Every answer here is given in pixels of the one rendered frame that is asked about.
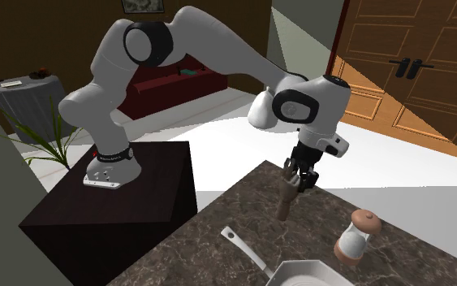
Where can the framed wall picture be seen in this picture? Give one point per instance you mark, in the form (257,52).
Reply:
(143,5)

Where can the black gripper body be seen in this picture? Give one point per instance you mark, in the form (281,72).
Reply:
(306,155)

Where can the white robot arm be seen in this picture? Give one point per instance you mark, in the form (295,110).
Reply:
(109,119)

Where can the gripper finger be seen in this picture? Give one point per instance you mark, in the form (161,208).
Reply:
(308,180)
(290,164)

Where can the green leafy plant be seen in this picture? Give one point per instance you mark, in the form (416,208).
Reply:
(56,148)

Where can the round table with grey cloth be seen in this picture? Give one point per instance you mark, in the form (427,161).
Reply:
(30,105)

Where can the grey frying pan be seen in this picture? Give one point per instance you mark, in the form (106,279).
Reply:
(307,275)

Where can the brown wooden double door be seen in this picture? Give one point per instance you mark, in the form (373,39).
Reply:
(418,35)

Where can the brown hourglass with white sand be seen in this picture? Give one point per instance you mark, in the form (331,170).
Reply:
(354,241)

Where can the dark robot stand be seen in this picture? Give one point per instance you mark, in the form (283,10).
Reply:
(105,221)

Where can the dark red sofa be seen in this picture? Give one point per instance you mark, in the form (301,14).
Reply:
(168,89)

